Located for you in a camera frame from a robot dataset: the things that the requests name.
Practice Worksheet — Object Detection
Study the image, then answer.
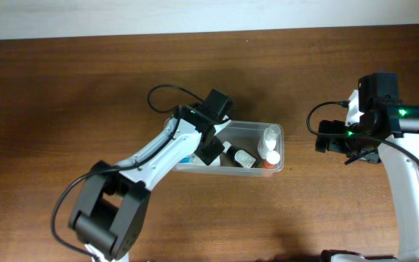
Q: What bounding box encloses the orange white tube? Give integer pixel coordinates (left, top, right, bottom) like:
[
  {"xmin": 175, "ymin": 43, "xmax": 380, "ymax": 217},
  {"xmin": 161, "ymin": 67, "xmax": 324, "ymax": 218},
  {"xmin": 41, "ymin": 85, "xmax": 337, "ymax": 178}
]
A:
[{"xmin": 263, "ymin": 151, "xmax": 281, "ymax": 169}]

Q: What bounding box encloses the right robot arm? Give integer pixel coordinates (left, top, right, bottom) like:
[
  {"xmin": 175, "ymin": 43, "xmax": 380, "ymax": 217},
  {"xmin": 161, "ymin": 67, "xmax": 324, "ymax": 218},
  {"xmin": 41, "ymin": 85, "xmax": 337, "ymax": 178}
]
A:
[{"xmin": 314, "ymin": 73, "xmax": 419, "ymax": 261}]

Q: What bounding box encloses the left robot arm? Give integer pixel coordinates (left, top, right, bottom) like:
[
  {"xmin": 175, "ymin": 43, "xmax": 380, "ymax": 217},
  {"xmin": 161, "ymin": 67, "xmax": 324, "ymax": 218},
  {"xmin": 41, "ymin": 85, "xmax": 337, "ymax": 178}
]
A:
[{"xmin": 68, "ymin": 103, "xmax": 231, "ymax": 261}]

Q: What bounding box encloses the white Panadol box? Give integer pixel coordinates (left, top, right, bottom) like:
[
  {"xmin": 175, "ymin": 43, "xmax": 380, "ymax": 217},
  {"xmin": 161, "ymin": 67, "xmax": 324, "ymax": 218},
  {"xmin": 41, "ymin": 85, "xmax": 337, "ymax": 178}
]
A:
[{"xmin": 178, "ymin": 154, "xmax": 220, "ymax": 167}]

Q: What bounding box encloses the dark brown syrup bottle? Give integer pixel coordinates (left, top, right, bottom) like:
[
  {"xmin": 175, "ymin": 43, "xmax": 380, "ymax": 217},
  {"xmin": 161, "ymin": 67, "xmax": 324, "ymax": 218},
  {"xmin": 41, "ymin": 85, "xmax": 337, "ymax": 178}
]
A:
[{"xmin": 223, "ymin": 141, "xmax": 259, "ymax": 169}]

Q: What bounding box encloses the white spray bottle clear cap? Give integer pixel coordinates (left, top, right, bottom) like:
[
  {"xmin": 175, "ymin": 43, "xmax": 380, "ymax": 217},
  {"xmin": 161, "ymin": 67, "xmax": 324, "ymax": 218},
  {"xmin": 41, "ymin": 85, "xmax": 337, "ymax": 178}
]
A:
[{"xmin": 257, "ymin": 124, "xmax": 281, "ymax": 159}]

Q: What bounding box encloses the clear plastic container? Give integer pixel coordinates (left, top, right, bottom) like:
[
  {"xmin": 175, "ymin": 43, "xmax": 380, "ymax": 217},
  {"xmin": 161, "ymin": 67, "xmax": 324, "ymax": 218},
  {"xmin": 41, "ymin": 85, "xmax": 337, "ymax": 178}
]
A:
[{"xmin": 172, "ymin": 121, "xmax": 284, "ymax": 177}]

